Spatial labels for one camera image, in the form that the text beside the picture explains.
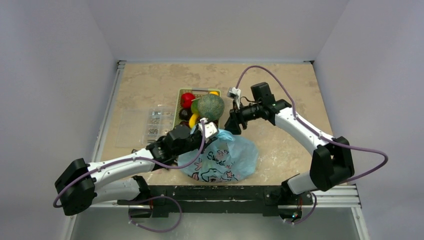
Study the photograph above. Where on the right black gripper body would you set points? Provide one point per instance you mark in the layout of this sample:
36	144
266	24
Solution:
237	116

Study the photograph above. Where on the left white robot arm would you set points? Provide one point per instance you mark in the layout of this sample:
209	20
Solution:
83	184

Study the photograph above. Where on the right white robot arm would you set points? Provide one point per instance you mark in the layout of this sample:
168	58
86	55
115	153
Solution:
331	158

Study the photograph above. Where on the dark fake plum lower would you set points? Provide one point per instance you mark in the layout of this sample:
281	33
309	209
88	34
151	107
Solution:
185	123

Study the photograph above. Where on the clear plastic screw box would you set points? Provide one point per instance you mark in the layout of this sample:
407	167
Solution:
140	127

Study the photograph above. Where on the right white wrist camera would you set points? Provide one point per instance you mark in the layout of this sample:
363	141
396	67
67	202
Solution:
234	94

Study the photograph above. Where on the dark fake plum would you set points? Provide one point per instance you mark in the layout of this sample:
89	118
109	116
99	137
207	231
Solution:
185	123
185	114

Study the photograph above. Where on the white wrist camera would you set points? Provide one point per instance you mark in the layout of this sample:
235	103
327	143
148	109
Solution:
234	94
208	129

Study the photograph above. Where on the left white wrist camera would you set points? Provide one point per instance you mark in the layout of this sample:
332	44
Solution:
208	129

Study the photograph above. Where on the pale green plastic basket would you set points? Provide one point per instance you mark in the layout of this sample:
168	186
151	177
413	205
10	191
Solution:
198	92

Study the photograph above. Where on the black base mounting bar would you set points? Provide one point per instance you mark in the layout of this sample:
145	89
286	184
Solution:
267	200

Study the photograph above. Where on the dark fake plum upper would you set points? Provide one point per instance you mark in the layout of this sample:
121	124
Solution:
185	114

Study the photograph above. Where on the yellow fake banana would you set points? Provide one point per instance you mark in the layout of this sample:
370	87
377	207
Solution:
194	120

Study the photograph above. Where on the green netted fake melon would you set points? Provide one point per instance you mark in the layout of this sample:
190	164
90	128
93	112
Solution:
211	106

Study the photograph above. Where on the red fake apple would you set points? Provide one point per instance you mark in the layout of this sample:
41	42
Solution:
186	100

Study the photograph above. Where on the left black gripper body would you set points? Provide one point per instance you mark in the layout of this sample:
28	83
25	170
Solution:
194	142

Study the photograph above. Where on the green fake mango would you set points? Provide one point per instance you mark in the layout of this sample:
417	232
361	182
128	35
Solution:
194	107

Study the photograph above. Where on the light blue plastic bag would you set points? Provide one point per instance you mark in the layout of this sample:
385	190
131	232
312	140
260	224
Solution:
230	158

